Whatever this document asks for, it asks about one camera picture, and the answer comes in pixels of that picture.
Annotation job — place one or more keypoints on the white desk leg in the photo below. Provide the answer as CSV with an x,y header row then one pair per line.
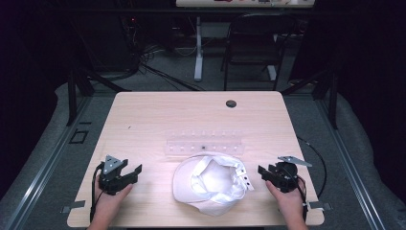
x,y
198,51

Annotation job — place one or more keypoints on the person's left hand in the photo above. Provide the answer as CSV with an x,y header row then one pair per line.
x,y
110,204

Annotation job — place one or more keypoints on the black metal stand frame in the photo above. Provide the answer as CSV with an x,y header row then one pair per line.
x,y
332,96
72,96

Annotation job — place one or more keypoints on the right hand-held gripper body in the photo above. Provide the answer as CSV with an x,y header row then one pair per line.
x,y
285,175

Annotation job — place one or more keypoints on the clear acrylic rack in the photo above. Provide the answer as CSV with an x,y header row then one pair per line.
x,y
204,145

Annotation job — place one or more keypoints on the aluminium floor rail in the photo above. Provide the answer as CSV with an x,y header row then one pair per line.
x,y
48,163
351,166

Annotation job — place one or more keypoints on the grey metal table bracket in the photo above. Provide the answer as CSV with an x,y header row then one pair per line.
x,y
73,206
320,205

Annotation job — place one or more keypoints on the black metal chair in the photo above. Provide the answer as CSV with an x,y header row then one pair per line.
x,y
255,51

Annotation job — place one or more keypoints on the white cap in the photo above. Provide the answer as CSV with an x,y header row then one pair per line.
x,y
210,185

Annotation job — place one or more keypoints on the person's right hand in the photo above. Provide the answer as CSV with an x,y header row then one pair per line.
x,y
288,204

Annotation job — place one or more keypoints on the white desk top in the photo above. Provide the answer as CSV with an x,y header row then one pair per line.
x,y
244,3

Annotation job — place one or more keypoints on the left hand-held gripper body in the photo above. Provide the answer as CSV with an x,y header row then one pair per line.
x,y
110,179

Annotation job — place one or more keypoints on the dark round table grommet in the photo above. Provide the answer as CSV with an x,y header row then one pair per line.
x,y
231,103

